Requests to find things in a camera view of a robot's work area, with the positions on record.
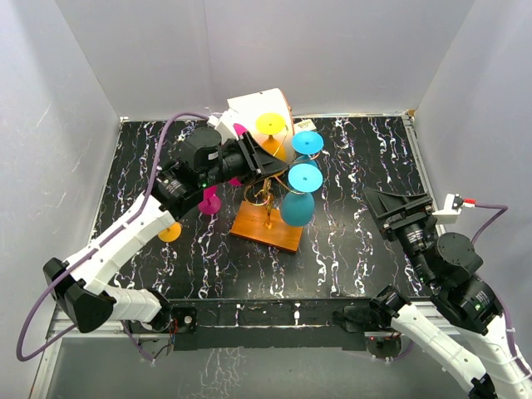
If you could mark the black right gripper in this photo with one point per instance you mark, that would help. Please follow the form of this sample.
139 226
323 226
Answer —
386 205

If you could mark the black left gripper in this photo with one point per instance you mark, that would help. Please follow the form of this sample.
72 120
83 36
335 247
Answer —
256 160

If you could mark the pink wine glass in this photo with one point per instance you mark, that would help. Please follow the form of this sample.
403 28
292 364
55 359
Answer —
211 203
239 129

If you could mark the orange wine glass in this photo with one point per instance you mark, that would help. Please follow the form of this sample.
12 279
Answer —
274 127
171 233

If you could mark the blue wine glass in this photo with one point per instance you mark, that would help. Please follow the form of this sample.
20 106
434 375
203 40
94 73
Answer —
298 204
307 146

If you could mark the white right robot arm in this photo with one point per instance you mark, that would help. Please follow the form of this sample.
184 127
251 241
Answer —
493 366

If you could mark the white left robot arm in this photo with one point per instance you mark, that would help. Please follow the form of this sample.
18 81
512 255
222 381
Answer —
80 284

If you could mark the small white tag box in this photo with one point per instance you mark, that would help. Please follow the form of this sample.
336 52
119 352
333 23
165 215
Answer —
304 125

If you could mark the white cylindrical container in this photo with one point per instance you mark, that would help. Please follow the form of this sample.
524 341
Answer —
250 107

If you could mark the gold wire wine glass rack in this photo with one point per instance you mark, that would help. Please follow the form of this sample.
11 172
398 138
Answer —
259 220

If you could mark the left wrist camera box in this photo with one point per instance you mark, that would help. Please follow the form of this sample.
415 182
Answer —
224 124

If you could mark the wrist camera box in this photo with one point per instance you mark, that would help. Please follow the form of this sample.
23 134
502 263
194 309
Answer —
224 124
452 208

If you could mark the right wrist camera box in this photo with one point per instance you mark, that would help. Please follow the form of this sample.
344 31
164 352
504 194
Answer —
452 208

